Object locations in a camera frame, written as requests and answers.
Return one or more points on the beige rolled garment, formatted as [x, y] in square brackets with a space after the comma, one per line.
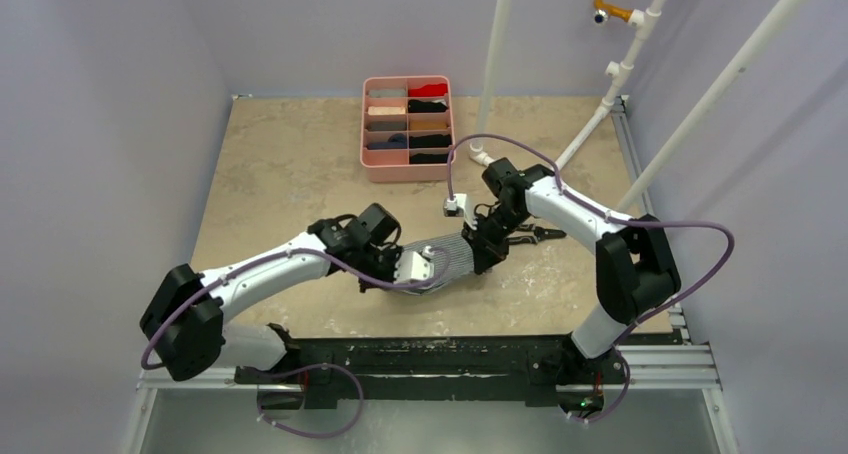
[387, 111]

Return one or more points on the black rolled garment lower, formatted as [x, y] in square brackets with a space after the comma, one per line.
[430, 141]

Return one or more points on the orange mounted camera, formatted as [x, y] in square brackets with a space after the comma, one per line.
[604, 11]

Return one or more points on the black rolled garment upper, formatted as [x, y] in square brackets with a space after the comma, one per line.
[418, 106]

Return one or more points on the navy rolled garment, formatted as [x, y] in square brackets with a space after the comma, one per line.
[395, 141]

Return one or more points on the aluminium rail frame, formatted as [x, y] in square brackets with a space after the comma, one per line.
[654, 365]

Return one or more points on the white pvc pipe frame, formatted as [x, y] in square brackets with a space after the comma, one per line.
[643, 22]

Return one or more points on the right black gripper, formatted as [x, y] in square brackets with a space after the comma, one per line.
[484, 244]

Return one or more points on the black underwear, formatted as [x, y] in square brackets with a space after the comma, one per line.
[428, 158]

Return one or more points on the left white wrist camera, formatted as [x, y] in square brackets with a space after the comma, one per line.
[415, 266]

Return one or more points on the black handled pliers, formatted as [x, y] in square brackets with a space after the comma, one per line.
[533, 234]

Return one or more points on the grey striped underwear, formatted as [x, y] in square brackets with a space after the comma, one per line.
[453, 256]

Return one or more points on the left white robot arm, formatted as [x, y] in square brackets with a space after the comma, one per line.
[189, 322]

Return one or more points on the red rolled garment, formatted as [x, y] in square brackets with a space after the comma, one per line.
[429, 90]

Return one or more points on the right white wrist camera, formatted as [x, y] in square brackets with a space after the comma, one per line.
[461, 205]

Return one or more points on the dark grey rolled garment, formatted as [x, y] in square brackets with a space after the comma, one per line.
[385, 126]

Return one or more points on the pink divided organizer tray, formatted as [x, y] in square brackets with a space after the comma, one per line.
[392, 166]

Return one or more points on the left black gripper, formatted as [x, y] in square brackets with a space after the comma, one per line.
[392, 254]

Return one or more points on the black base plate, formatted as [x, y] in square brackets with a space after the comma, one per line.
[536, 370]

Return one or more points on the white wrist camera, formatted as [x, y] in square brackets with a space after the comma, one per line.
[415, 266]
[461, 205]

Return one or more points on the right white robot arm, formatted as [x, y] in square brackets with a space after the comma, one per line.
[635, 271]

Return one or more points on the black rolled garment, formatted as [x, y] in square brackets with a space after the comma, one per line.
[418, 106]
[430, 141]

